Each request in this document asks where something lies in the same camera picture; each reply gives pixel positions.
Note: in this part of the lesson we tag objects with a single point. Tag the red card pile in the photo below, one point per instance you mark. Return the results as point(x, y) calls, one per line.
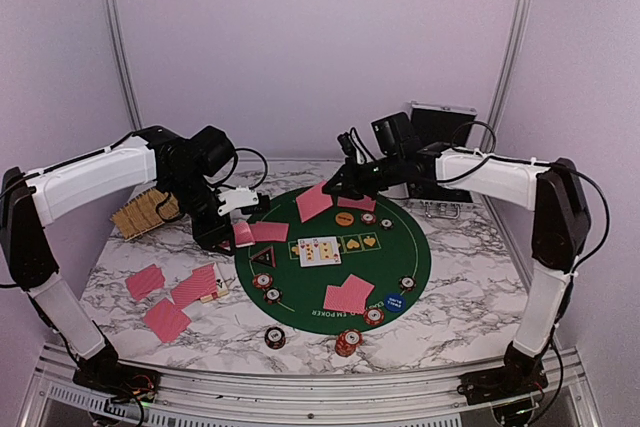
point(166, 320)
point(142, 283)

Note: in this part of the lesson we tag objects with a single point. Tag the round green poker mat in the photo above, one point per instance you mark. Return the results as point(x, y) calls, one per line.
point(378, 256)

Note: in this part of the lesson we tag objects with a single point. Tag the red card pile front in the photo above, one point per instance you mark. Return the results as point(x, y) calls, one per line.
point(166, 320)

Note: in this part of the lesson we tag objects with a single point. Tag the red poker chip stack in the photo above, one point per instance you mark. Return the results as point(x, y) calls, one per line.
point(347, 342)

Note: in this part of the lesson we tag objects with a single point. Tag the nine of hearts card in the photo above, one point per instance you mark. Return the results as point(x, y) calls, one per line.
point(308, 253)

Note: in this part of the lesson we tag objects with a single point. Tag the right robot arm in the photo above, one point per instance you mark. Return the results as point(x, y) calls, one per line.
point(552, 191)

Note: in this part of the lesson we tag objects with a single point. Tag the aluminium frame post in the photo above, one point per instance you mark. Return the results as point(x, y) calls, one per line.
point(514, 44)
point(122, 65)

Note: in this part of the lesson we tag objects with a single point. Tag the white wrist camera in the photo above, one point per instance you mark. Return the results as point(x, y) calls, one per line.
point(247, 200)
point(351, 148)

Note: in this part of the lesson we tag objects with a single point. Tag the woven bamboo tray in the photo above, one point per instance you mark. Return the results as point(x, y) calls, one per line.
point(145, 212)

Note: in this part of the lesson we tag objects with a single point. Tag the right aluminium frame post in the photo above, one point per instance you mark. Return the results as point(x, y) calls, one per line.
point(514, 44)

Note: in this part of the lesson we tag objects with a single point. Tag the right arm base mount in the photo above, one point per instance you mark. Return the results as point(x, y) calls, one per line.
point(497, 384)

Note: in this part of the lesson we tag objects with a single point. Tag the left aluminium frame post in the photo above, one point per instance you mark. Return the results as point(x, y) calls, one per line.
point(122, 65)

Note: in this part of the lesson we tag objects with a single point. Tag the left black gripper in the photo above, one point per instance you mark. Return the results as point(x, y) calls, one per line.
point(206, 234)

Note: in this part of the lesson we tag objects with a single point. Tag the red playing card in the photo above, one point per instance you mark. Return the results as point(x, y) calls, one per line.
point(243, 235)

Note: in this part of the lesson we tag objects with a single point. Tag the orange big blind button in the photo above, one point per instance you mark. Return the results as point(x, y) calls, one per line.
point(344, 219)

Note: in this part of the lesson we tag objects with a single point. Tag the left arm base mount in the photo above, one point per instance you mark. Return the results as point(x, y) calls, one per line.
point(126, 380)

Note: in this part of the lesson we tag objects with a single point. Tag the red playing card deck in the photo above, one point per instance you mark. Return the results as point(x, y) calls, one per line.
point(201, 283)

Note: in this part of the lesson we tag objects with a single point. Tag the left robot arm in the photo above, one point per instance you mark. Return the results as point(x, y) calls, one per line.
point(31, 201)

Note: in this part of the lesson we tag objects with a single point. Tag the front aluminium rail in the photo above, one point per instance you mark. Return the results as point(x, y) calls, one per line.
point(422, 397)

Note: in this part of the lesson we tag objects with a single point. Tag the black poker chip stack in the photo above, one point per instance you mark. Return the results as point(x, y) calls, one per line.
point(275, 338)

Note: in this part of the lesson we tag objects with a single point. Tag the blue small blind button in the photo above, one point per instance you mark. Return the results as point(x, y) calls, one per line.
point(395, 302)

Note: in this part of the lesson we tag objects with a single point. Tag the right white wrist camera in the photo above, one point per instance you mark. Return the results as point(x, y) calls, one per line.
point(351, 148)

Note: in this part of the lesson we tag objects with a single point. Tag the black triangular dealer button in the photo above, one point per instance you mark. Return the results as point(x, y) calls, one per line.
point(265, 257)

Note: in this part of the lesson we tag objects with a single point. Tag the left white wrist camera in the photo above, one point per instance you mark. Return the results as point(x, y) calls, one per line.
point(247, 200)

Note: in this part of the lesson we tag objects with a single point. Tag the red card aloft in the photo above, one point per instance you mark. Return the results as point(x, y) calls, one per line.
point(313, 202)

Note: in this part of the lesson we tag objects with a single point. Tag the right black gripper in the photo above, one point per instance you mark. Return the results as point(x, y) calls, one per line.
point(350, 185)

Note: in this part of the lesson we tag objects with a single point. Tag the playing card box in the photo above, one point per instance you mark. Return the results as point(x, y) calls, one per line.
point(221, 288)

